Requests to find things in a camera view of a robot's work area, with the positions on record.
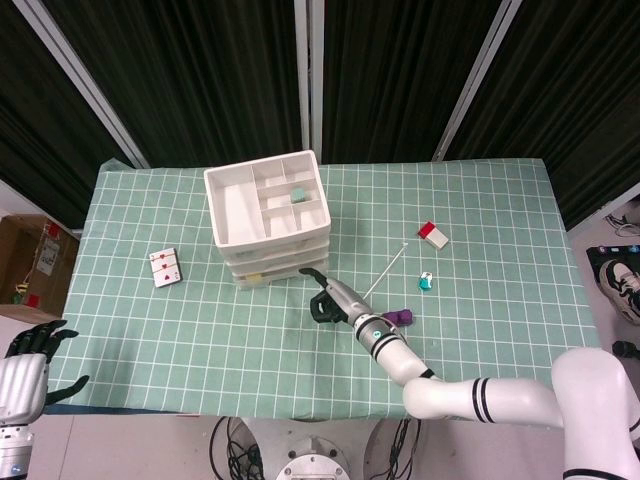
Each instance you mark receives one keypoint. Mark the purple building brick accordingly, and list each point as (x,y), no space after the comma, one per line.
(402,316)

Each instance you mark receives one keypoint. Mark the clear drawer with yellow cube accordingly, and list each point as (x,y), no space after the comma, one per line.
(280,281)

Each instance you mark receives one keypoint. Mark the black and white sneaker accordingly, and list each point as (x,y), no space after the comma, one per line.
(622,285)

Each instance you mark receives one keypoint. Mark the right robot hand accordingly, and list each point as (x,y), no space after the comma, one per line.
(345,300)

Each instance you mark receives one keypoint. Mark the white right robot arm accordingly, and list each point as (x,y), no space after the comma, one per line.
(500,395)

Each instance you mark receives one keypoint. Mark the playing card deck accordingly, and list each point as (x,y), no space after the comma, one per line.
(166,268)

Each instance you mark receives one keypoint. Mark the black curtain panel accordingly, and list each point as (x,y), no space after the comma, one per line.
(35,125)
(200,75)
(400,75)
(575,100)

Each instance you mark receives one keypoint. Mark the green checked tablecloth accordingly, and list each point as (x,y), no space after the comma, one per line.
(250,360)

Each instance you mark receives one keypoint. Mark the aluminium frame post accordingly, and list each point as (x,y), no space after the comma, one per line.
(475,80)
(307,75)
(80,75)

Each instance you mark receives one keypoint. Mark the white plastic drawer cabinet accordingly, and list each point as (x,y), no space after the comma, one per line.
(235,220)

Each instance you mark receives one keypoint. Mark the small green cube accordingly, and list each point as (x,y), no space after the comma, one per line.
(299,195)

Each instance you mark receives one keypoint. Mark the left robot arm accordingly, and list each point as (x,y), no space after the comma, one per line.
(12,450)

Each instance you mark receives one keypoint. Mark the cardboard box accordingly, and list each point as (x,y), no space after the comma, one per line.
(30,260)

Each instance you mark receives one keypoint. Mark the red and white block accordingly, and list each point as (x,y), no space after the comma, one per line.
(434,235)

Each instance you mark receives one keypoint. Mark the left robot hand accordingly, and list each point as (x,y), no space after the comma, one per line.
(20,385)

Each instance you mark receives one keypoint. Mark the white thin stick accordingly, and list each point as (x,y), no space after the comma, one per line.
(387,270)

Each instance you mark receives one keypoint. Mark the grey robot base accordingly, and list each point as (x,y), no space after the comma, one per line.
(312,460)

